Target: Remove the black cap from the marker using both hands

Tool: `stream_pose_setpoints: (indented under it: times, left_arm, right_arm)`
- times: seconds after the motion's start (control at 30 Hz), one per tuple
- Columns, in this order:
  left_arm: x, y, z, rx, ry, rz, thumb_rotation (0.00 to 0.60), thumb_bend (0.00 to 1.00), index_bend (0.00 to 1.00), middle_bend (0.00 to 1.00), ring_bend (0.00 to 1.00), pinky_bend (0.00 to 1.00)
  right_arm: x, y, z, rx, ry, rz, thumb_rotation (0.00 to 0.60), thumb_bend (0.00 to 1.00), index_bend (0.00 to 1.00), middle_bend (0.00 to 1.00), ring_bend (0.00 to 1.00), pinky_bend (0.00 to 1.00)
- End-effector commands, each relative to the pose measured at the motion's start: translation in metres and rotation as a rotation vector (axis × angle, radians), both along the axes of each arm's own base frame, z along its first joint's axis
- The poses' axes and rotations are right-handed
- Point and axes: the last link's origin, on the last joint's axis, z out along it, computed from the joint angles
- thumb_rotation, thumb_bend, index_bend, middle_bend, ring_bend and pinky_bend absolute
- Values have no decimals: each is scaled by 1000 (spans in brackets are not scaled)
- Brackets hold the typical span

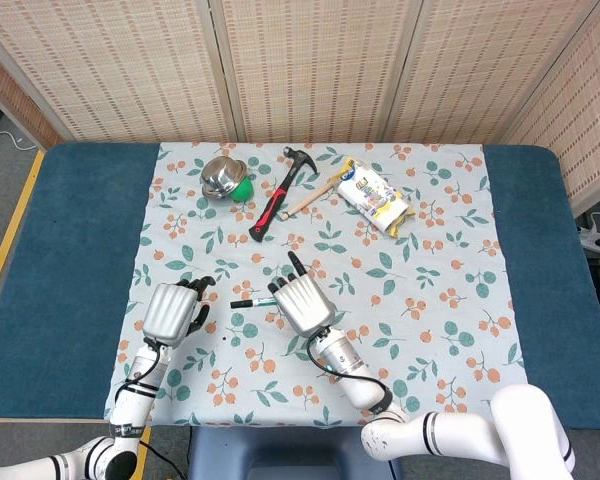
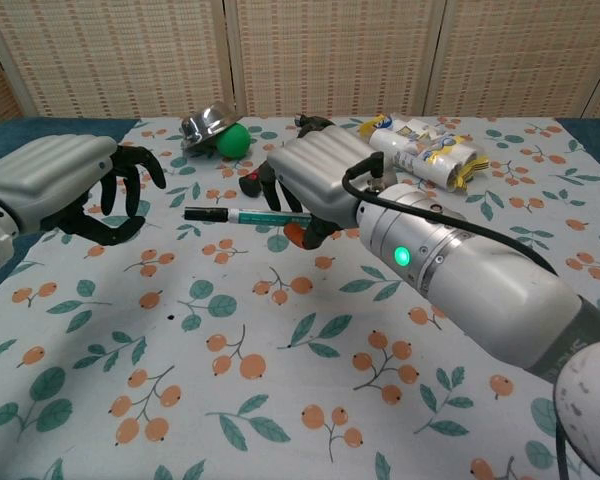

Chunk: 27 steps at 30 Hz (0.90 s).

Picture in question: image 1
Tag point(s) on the blue padded chair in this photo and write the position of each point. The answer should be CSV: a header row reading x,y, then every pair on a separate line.
x,y
280,455

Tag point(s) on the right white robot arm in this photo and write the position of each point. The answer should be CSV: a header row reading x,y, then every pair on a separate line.
x,y
430,430

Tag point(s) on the white clamp device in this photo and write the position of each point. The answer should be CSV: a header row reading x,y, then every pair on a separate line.
x,y
597,235

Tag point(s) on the white yellow plastic package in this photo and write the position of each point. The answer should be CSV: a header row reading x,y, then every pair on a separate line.
x,y
372,195

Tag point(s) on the stainless steel bowl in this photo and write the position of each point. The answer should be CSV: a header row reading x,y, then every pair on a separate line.
x,y
222,175

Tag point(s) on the green ball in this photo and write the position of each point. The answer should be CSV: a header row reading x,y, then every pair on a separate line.
x,y
244,190

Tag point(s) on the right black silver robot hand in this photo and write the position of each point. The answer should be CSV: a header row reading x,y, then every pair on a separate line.
x,y
305,302

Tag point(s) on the bamboo folding screen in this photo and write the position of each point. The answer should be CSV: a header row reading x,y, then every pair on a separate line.
x,y
305,65

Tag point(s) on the black red claw hammer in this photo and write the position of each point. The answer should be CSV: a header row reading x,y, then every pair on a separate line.
x,y
275,202

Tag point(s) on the blue table mat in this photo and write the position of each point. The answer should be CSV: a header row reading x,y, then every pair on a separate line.
x,y
80,250

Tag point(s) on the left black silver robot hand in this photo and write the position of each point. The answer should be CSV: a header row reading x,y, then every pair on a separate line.
x,y
167,312

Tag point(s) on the green white marker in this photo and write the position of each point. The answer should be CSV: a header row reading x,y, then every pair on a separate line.
x,y
264,301

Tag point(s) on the black marker cap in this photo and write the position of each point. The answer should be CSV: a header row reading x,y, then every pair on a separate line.
x,y
241,304

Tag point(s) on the floral print tablecloth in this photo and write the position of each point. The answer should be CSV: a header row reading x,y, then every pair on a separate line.
x,y
405,280

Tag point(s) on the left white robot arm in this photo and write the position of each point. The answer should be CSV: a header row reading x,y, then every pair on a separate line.
x,y
135,395

